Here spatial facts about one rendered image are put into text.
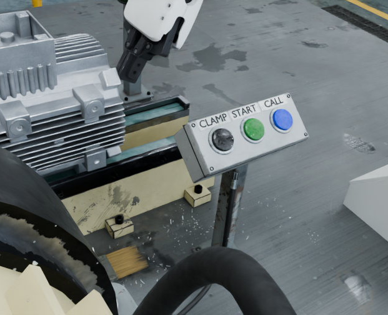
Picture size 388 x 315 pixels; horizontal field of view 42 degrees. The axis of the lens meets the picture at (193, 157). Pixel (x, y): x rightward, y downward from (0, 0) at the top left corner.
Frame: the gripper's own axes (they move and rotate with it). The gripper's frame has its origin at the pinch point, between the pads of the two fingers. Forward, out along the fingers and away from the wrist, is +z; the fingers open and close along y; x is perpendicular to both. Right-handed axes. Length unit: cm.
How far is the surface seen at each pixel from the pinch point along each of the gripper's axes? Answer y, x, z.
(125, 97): 34.2, -28.8, 16.0
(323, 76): 21, -75, -10
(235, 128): -17.3, -5.9, -1.4
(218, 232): -16.2, -17.2, 16.0
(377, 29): 157, -308, -51
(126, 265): -10.7, -8.6, 27.4
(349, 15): 188, -312, -52
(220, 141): -18.7, -3.1, 0.3
